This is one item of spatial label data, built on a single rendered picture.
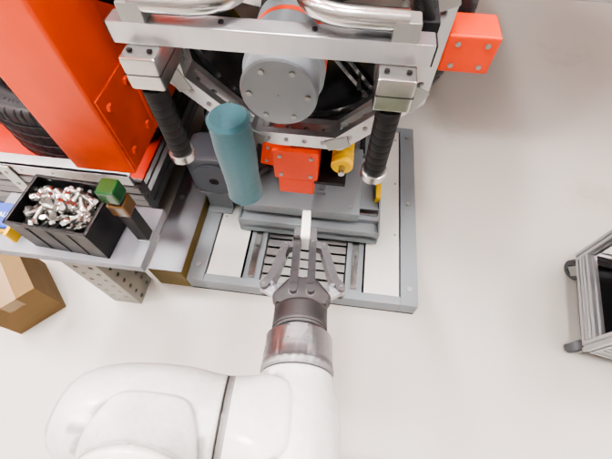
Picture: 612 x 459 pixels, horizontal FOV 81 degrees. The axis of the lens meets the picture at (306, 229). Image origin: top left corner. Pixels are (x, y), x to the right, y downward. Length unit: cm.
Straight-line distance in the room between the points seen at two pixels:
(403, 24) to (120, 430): 51
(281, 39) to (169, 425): 44
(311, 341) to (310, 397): 7
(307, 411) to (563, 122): 199
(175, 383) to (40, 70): 65
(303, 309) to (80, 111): 64
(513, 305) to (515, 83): 126
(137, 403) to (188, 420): 5
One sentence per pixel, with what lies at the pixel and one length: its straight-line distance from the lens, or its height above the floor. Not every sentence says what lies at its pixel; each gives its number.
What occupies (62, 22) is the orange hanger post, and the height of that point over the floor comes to 88.
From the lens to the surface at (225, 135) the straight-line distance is 74.
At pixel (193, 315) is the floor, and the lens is 136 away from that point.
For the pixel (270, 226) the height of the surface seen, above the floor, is 14.
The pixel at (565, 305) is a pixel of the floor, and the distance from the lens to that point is 160.
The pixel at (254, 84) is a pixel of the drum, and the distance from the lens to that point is 62.
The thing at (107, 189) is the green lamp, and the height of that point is 66.
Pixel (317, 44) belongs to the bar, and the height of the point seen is 97.
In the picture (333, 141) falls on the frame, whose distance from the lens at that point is 88.
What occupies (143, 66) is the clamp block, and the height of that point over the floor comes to 94.
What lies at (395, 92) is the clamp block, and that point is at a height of 93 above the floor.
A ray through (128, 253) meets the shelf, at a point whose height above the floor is 45.
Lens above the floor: 124
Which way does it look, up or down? 60 degrees down
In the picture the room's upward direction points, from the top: straight up
